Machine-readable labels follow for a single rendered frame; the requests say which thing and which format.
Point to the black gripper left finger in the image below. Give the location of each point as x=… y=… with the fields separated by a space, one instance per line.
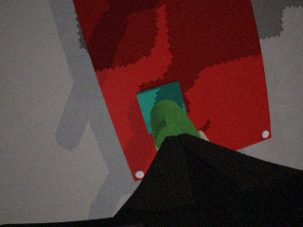
x=163 y=198

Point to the red plate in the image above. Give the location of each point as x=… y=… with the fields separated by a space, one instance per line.
x=167 y=67

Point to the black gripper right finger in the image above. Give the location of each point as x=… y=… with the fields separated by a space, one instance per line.
x=242 y=191

